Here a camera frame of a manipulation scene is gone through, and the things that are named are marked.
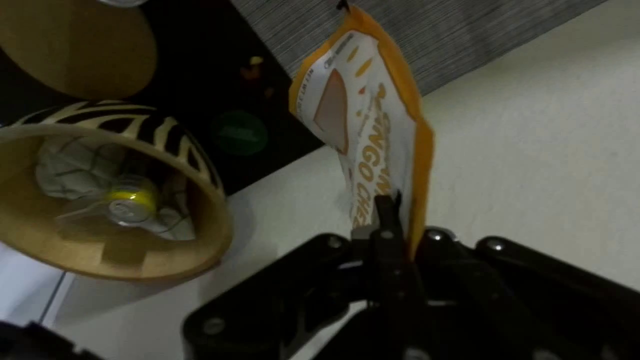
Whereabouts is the crumpled white cloth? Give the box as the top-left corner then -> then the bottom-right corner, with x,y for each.
33,135 -> 198,241

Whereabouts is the black table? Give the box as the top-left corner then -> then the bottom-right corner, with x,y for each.
0,0 -> 348,197

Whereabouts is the round wooden disc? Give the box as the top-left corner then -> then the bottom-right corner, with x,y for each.
0,0 -> 159,101

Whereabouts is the dark green round lid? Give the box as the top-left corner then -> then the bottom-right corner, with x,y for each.
211,107 -> 270,158

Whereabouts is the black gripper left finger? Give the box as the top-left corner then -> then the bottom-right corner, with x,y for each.
181,191 -> 427,360

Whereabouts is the orange white mango packet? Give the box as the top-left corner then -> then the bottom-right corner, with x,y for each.
287,4 -> 435,258

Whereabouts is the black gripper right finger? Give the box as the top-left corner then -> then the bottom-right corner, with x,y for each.
416,226 -> 640,360

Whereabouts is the zebra pattern wooden bowl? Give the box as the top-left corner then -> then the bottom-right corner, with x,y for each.
0,98 -> 235,284

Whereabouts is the yellow lid can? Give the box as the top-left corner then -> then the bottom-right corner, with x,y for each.
101,176 -> 161,227

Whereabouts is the grey woven placemat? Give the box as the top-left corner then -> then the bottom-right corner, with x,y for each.
228,0 -> 607,95

